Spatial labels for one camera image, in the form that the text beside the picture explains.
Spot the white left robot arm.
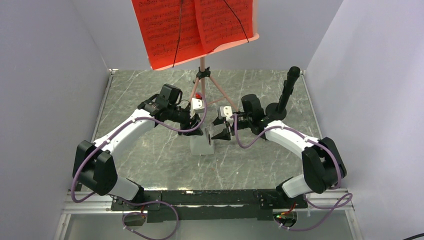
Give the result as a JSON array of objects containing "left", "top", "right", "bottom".
[{"left": 70, "top": 83, "right": 207, "bottom": 210}]

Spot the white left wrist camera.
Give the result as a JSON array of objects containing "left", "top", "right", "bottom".
[{"left": 190, "top": 93, "right": 206, "bottom": 117}]

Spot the clear plastic metronome cover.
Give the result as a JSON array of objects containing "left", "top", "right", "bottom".
[{"left": 204, "top": 123, "right": 215, "bottom": 146}]

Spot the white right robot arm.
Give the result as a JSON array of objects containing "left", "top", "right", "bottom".
[{"left": 213, "top": 94, "right": 347, "bottom": 208}]

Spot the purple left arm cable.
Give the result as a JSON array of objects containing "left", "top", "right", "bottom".
[{"left": 70, "top": 96, "right": 208, "bottom": 240}]

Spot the black recorder on round base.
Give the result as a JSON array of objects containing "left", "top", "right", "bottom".
[{"left": 265, "top": 66, "right": 301, "bottom": 120}]

